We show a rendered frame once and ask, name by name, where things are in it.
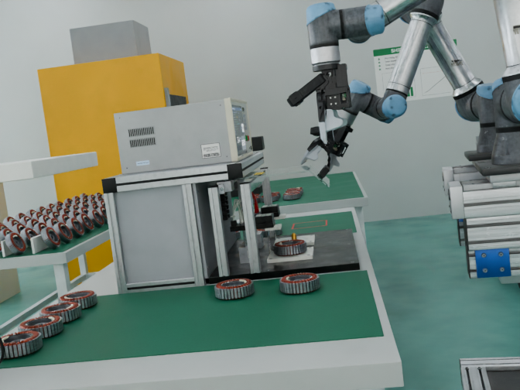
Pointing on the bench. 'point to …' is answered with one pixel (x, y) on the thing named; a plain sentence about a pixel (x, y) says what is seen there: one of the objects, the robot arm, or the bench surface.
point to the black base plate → (341, 253)
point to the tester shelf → (183, 175)
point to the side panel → (155, 239)
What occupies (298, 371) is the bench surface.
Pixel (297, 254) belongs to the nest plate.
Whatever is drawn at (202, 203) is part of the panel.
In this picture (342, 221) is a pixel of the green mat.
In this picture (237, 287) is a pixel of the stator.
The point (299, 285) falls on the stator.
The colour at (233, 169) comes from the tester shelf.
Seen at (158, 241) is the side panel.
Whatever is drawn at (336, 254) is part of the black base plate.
